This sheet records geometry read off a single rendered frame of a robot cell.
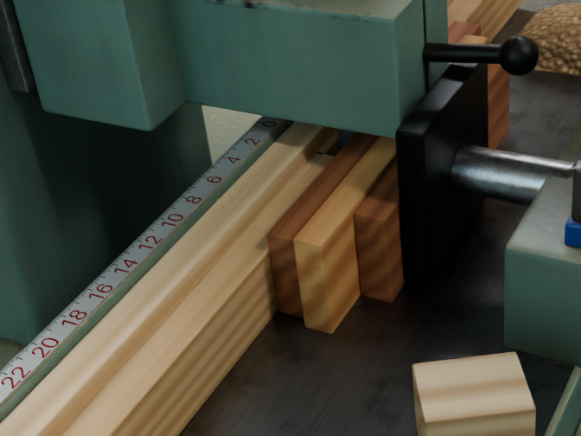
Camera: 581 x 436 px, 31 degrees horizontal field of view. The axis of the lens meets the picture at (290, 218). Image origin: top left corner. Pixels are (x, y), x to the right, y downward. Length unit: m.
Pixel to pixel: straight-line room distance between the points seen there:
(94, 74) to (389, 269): 0.19
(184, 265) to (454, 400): 0.15
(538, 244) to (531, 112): 0.23
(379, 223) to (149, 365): 0.13
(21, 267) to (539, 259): 0.33
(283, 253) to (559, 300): 0.13
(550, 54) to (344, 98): 0.24
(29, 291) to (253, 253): 0.21
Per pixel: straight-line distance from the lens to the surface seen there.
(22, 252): 0.67
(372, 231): 0.53
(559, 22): 0.77
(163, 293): 0.50
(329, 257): 0.51
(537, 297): 0.50
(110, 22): 0.57
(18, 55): 0.62
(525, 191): 0.54
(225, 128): 0.92
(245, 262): 0.52
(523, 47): 0.54
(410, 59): 0.55
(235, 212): 0.54
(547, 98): 0.72
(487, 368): 0.46
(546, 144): 0.67
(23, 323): 0.71
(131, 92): 0.59
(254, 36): 0.57
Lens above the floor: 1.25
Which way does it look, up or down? 35 degrees down
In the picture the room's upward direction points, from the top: 8 degrees counter-clockwise
